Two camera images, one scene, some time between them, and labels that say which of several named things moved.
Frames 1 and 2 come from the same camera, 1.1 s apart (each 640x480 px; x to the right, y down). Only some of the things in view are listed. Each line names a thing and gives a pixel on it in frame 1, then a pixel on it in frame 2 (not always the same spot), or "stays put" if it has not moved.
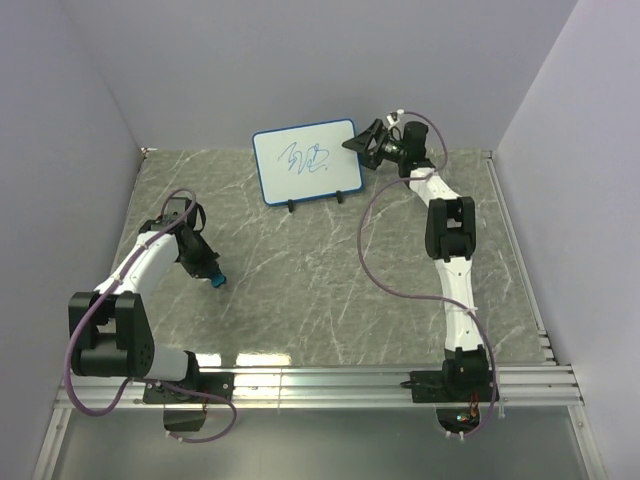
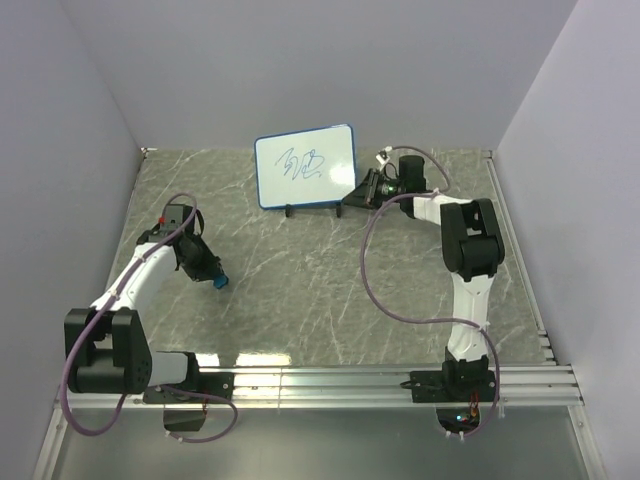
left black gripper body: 200,258 stays put
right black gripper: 359,143 to 366,195
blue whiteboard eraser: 218,279 stays put
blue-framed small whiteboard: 307,162 stays put
